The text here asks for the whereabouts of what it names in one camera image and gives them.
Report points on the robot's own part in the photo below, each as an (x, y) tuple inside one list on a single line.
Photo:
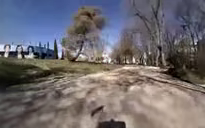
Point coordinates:
[(111, 124)]

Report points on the grass field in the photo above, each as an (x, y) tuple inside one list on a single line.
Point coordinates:
[(20, 70)]

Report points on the long white building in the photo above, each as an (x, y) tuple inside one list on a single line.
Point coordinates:
[(20, 50)]

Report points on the row of bare trees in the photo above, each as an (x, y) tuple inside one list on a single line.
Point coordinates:
[(156, 40)]

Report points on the pale dirt path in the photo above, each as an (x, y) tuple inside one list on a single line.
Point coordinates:
[(130, 90)]

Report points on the tall leaning pine tree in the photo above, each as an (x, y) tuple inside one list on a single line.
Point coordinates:
[(85, 26)]

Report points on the dark cypress tree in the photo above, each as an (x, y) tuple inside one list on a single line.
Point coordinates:
[(55, 50)]

